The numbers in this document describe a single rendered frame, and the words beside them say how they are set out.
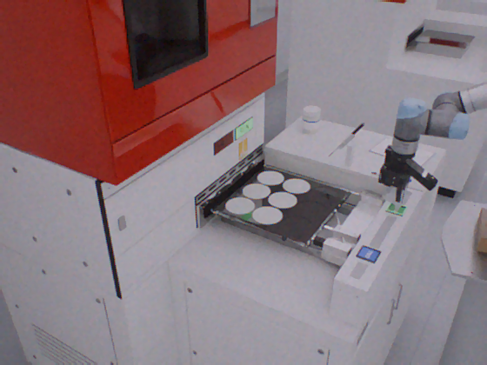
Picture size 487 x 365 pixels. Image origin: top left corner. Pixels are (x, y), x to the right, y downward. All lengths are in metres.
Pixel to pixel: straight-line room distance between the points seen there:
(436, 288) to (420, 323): 0.29
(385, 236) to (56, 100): 0.98
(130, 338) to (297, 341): 0.52
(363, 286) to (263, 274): 0.35
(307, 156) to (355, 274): 0.64
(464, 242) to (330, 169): 0.52
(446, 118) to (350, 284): 0.53
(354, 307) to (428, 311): 1.37
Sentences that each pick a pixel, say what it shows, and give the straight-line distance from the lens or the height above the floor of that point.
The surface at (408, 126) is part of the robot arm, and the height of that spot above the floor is 1.27.
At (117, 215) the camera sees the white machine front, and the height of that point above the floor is 1.10.
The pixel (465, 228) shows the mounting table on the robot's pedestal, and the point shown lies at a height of 0.82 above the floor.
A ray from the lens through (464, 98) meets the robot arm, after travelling 1.58.
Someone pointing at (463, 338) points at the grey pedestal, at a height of 0.41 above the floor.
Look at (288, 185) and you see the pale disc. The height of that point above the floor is 0.90.
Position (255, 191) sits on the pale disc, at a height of 0.90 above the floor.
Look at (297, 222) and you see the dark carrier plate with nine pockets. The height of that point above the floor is 0.90.
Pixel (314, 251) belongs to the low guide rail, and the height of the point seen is 0.84.
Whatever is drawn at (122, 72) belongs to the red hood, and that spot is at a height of 1.49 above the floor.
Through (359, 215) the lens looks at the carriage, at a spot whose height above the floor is 0.88.
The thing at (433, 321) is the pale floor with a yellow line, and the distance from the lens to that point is 2.69.
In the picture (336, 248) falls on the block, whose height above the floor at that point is 0.91.
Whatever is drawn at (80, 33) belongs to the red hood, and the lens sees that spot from 1.11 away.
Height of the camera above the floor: 1.86
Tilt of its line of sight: 32 degrees down
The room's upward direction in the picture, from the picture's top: straight up
